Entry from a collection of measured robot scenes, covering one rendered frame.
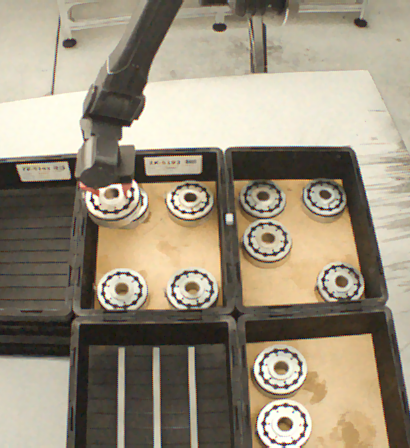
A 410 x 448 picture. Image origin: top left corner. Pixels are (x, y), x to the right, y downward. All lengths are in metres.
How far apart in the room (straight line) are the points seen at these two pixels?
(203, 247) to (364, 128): 0.69
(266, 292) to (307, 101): 0.74
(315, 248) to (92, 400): 0.57
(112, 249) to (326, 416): 0.57
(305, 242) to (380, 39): 2.21
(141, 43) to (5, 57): 2.48
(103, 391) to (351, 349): 0.49
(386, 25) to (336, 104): 1.75
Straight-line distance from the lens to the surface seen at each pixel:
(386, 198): 1.56
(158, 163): 1.29
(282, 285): 1.20
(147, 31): 0.78
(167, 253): 1.24
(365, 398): 1.14
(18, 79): 3.06
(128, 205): 1.06
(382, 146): 1.68
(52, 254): 1.27
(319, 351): 1.15
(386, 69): 3.12
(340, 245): 1.28
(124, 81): 0.83
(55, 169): 1.33
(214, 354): 1.13
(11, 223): 1.35
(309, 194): 1.30
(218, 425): 1.08
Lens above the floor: 1.88
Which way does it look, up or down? 55 degrees down
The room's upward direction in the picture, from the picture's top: straight up
